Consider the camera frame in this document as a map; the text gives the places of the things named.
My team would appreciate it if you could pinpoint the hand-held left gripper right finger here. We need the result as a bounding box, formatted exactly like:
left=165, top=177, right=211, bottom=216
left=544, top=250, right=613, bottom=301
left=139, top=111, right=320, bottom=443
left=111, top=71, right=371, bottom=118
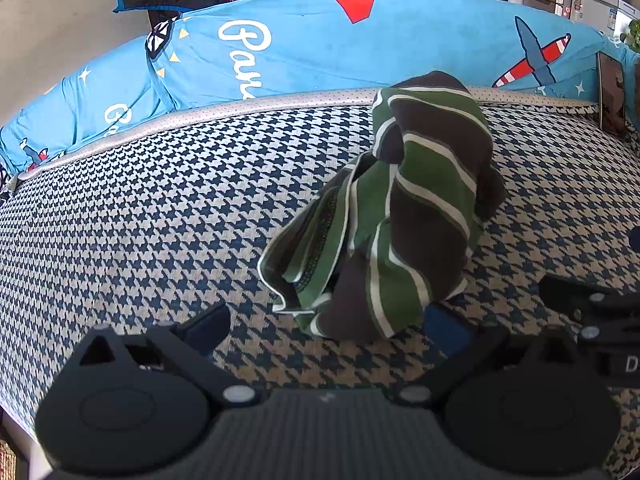
left=395, top=305, right=581, bottom=408

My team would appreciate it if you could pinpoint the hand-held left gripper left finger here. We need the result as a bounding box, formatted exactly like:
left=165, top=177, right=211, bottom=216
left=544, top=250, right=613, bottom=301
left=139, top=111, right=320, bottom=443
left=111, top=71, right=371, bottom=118
left=77, top=302, right=261, bottom=408

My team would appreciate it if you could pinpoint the green grey striped shirt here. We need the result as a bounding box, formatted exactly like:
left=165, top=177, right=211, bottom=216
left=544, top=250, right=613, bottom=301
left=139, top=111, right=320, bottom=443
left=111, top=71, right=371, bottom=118
left=257, top=71, right=508, bottom=339

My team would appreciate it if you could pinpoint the houndstooth bed mat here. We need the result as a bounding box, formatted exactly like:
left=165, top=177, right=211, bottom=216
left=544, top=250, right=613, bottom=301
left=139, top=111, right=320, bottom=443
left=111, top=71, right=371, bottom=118
left=0, top=87, right=640, bottom=476

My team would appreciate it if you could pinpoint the white chest freezer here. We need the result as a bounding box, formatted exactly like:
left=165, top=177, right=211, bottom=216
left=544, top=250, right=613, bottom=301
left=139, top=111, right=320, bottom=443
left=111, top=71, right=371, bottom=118
left=567, top=0, right=640, bottom=41

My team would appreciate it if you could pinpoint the blue printed quilt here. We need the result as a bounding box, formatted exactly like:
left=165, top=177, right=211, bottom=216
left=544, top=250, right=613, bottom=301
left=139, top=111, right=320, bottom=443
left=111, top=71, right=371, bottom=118
left=0, top=0, right=640, bottom=181

